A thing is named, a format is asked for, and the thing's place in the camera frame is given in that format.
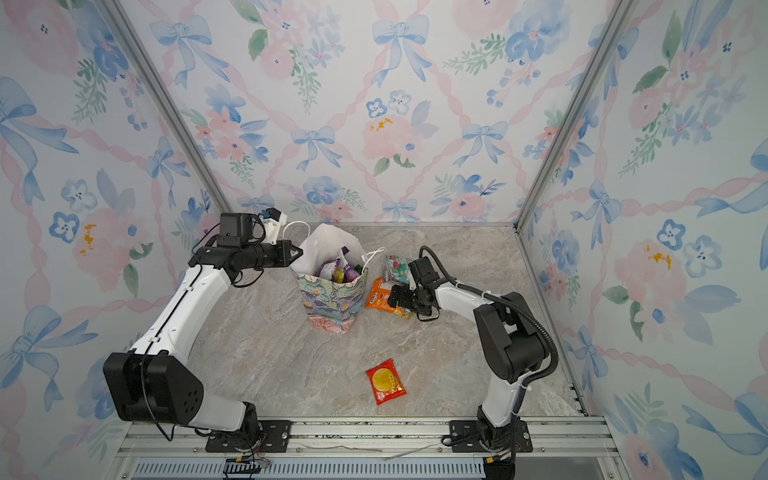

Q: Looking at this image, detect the orange snack packet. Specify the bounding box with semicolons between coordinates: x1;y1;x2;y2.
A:
365;277;413;320

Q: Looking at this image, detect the teal Fox's candy packet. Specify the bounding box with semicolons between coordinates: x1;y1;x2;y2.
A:
383;255;411;285

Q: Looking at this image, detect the small purple snack packet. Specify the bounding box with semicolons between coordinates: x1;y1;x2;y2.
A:
317;258;340;283

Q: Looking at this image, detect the large purple snack packet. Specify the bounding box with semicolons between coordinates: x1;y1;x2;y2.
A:
338;246;361;283

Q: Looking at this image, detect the yellow snack packet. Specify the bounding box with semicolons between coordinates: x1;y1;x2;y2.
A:
331;267;345;283

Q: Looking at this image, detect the floral paper gift bag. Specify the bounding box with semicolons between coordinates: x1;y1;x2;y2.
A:
290;224;383;334

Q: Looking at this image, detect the red snack packet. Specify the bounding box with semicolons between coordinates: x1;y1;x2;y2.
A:
366;359;407;405

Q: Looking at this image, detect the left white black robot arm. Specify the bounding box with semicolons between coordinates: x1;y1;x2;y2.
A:
103;240;303;444

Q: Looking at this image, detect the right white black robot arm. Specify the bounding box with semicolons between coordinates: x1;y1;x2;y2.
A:
388;280;556;452

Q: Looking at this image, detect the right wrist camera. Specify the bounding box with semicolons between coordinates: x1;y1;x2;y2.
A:
408;257;442;288

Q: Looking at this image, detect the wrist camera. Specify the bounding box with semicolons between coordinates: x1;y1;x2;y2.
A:
408;257;442;288
216;208;288;247

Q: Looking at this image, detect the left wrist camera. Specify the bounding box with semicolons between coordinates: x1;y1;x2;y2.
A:
216;208;288;247

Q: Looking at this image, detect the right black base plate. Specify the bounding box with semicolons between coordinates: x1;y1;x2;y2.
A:
441;417;533;455

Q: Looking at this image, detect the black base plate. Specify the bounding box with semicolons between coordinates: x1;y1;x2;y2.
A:
205;419;293;454
441;417;533;455

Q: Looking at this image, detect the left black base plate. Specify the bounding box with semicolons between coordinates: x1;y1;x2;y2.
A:
205;419;293;454

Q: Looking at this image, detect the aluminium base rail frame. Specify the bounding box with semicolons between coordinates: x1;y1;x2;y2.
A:
106;416;629;479

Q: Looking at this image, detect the left aluminium corner post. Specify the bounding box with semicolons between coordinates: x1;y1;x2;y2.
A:
95;0;231;212

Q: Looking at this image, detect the aluminium corner post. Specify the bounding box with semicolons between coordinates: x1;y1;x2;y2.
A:
514;0;637;236
95;0;231;212

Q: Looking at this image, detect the right aluminium corner post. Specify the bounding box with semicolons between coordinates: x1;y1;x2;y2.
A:
514;0;637;236

